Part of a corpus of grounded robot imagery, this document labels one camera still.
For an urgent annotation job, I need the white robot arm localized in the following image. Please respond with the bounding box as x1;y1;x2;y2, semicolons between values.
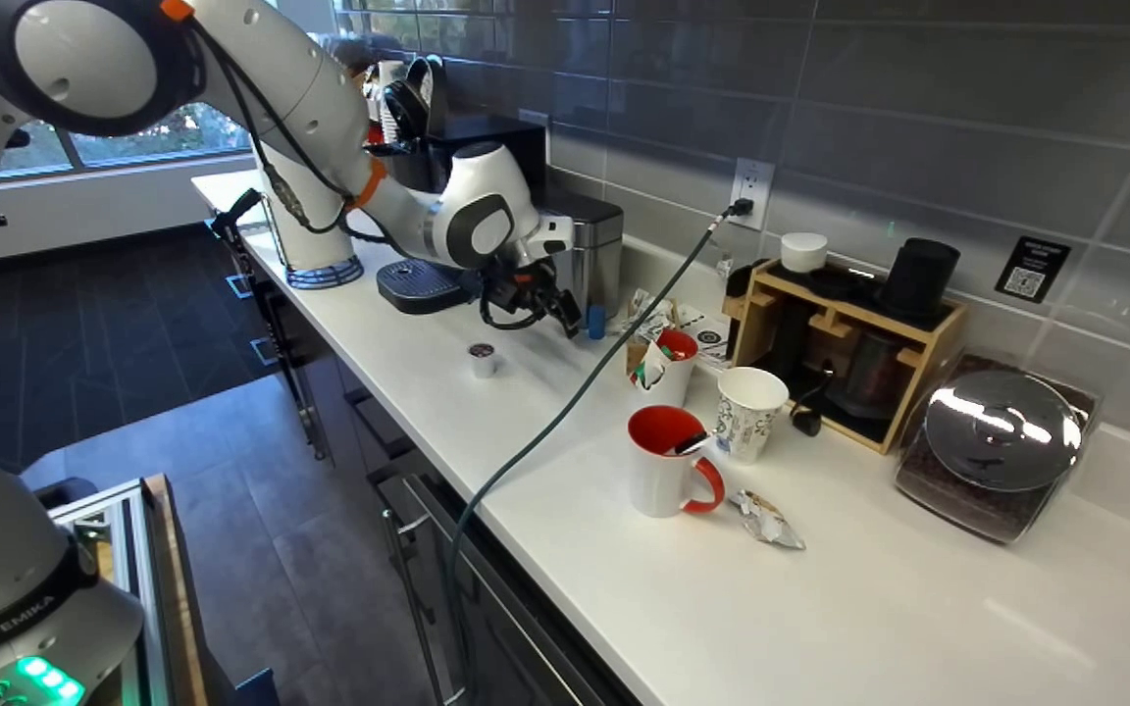
0;0;540;706

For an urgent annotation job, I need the black power cable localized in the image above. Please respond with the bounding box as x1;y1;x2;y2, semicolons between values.
438;195;754;706

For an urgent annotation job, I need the white patterned mug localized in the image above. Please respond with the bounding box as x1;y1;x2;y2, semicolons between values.
718;365;788;462

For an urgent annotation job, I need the black bottle on rack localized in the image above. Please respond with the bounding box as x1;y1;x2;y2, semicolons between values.
877;239;960;327

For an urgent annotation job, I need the wooden organizer rack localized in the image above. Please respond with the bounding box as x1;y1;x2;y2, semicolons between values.
723;259;966;453

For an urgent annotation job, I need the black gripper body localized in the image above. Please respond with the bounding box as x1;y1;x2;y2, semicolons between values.
479;259;569;331

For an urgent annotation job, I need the broken white red mug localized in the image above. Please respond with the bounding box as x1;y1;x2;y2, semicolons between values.
626;331;700;404

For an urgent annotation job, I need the black Keurig coffee maker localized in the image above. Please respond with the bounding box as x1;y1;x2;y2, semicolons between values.
371;52;548;319

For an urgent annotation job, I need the white small cup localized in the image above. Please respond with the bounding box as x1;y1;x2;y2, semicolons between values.
781;233;826;276

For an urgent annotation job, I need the white wall outlet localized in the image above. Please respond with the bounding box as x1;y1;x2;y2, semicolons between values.
731;158;773;229

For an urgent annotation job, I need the white mug red handle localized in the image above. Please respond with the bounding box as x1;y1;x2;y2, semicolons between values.
626;404;727;518

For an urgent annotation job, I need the blue block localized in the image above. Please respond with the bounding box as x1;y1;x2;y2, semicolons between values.
586;310;609;341

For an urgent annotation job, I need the coffee pod cup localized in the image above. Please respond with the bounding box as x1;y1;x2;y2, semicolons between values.
467;341;501;377

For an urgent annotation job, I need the round metal lidded appliance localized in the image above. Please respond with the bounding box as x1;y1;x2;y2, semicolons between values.
893;365;1095;545

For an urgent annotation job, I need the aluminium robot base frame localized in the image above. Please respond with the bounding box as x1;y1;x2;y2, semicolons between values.
52;476;221;706

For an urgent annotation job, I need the white paper towel roll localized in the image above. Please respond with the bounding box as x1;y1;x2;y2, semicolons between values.
259;151;363;290

